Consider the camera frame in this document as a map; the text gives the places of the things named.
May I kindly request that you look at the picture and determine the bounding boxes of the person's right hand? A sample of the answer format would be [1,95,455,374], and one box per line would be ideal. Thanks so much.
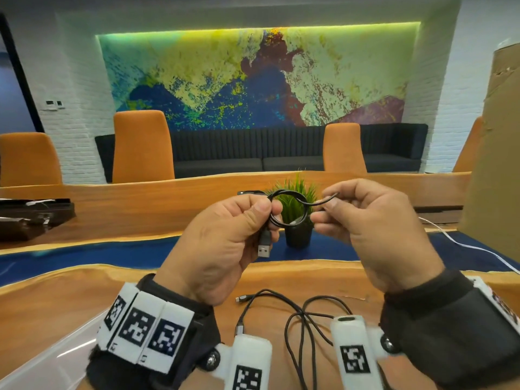
[310,178,446,295]

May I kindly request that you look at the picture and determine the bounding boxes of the person's left hand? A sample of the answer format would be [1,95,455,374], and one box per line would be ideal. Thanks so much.
[153,193,284,307]

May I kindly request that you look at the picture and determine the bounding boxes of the black USB cable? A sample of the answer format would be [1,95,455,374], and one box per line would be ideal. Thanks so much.
[258,190,340,258]

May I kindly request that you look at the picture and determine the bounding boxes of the black cables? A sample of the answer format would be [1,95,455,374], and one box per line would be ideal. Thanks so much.
[235,289,354,390]

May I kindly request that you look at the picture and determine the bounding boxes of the clear plastic organizer box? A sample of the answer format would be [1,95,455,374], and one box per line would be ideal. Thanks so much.
[0,308,111,390]

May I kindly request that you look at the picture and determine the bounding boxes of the green potted plant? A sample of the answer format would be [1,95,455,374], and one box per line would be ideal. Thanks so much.
[266,174,320,248]

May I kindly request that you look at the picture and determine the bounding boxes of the black sofa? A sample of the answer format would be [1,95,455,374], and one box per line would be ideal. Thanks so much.
[94,122,430,183]

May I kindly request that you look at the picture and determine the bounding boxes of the black left wristband with markers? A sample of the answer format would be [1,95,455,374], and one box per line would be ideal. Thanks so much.
[85,274,222,390]

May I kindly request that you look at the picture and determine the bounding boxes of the black right wristband with marker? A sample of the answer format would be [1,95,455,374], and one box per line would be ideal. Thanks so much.
[378,270,520,390]

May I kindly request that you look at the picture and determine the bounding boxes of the tall orange chair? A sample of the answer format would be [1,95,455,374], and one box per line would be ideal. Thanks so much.
[112,110,176,184]

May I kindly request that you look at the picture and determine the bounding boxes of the brown cardboard sheet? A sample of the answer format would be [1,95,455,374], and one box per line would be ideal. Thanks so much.
[459,42,520,263]

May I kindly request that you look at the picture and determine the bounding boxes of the dark brown leather case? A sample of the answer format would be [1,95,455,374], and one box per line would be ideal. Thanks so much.
[0,198,76,242]

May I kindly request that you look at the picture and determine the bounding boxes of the long thin white cable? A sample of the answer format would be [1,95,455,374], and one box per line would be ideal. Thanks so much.
[418,217,520,276]

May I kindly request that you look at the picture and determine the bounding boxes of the colourful abstract wall painting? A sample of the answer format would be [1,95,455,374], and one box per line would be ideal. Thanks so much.
[96,22,421,131]

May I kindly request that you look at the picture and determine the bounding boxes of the black door frame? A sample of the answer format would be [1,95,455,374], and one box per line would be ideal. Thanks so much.
[0,11,44,134]

